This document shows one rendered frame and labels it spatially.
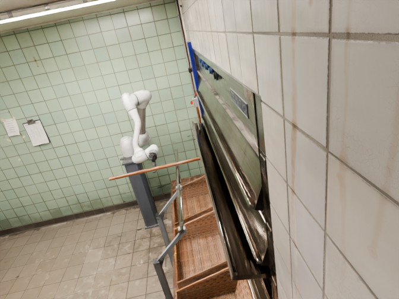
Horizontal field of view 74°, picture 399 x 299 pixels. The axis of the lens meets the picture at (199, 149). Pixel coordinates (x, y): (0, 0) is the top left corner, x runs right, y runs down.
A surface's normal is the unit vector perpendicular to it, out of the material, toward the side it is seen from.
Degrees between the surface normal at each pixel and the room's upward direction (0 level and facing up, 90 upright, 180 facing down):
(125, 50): 90
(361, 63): 90
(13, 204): 90
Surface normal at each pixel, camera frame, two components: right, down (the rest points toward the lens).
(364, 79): -0.98, 0.22
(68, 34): 0.11, 0.41
